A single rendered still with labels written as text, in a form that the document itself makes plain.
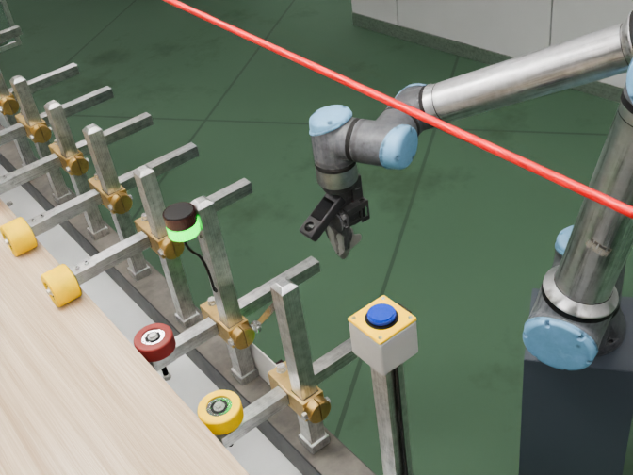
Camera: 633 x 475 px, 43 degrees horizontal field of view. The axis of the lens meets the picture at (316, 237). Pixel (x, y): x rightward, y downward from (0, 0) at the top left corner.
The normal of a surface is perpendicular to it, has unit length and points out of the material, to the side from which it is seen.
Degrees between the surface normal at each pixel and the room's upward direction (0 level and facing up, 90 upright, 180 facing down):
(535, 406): 90
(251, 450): 0
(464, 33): 90
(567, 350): 95
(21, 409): 0
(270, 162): 0
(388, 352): 90
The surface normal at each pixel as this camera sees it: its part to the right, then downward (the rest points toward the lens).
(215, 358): -0.12, -0.78
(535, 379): -0.27, 0.62
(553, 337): -0.47, 0.65
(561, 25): -0.72, 0.50
